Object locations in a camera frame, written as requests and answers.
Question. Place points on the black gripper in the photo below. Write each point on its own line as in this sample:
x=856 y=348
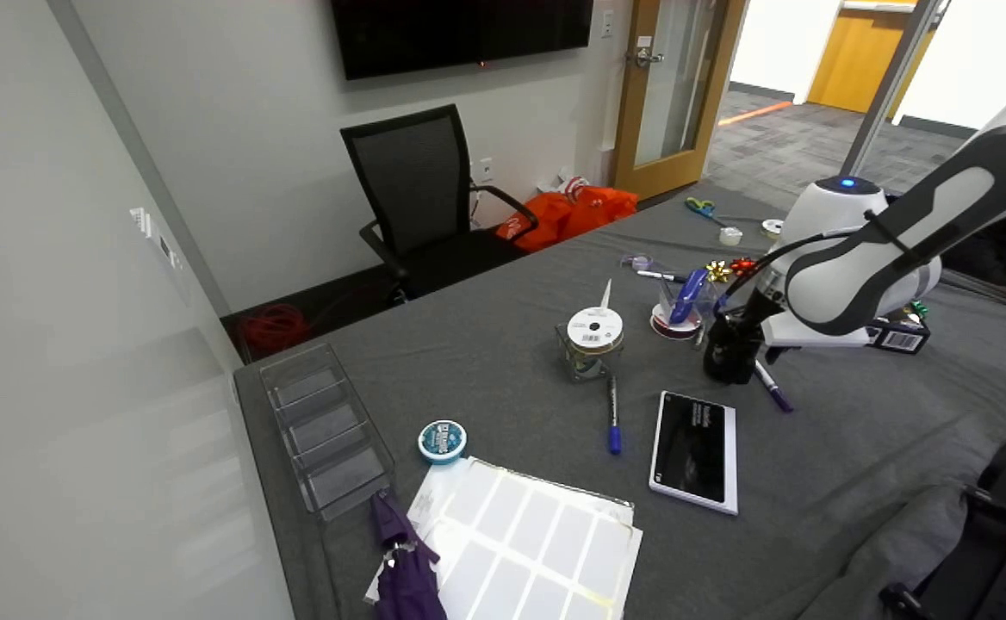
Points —
x=747 y=321

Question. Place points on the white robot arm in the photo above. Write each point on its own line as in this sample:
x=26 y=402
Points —
x=848 y=254

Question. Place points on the red gift bow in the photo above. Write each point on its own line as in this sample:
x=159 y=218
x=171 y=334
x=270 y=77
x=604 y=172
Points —
x=747 y=265

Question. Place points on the gold gift bow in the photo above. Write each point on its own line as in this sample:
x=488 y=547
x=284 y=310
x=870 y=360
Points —
x=718 y=272

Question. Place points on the small white tape roll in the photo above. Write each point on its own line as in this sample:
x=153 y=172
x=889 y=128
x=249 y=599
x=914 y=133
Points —
x=733 y=236

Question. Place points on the purple marker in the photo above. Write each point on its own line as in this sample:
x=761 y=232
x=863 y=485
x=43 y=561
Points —
x=775 y=388

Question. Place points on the black and white box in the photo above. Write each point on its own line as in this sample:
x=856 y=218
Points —
x=694 y=451

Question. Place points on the ribbon spool in jar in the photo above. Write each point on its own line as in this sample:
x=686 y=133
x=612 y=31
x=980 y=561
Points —
x=595 y=338

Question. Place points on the blue pen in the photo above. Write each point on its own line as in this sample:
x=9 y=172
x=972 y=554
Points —
x=615 y=435

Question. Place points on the orange bag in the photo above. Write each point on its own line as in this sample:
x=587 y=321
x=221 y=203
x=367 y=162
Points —
x=566 y=216

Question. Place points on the wooden door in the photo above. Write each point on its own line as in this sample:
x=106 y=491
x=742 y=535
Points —
x=677 y=71

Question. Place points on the teal tape roll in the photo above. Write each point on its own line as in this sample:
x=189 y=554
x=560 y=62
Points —
x=443 y=441

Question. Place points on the black office chair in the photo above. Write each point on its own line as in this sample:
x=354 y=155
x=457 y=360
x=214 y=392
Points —
x=416 y=175

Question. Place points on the clear plastic tray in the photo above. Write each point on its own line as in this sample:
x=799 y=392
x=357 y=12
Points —
x=333 y=441

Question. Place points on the purple cloth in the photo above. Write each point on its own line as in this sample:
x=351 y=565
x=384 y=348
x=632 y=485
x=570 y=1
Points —
x=409 y=565

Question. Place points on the wall television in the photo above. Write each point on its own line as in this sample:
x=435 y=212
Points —
x=409 y=34

